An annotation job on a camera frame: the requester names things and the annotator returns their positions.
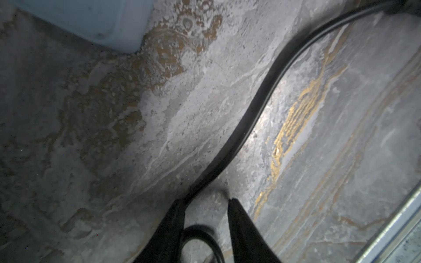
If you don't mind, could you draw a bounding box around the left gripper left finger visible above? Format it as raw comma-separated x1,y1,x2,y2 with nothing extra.
134,199,185,263

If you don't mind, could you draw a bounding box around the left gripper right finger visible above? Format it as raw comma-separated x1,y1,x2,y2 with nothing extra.
228,198,281,263

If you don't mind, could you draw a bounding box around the dryer black cable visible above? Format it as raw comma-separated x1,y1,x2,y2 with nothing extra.
177,0,421,263

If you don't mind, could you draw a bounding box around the light blue power strip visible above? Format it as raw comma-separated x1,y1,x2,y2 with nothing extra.
12,0,153,54

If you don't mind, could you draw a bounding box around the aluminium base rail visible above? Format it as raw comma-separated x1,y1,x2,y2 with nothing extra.
354,183,421,263

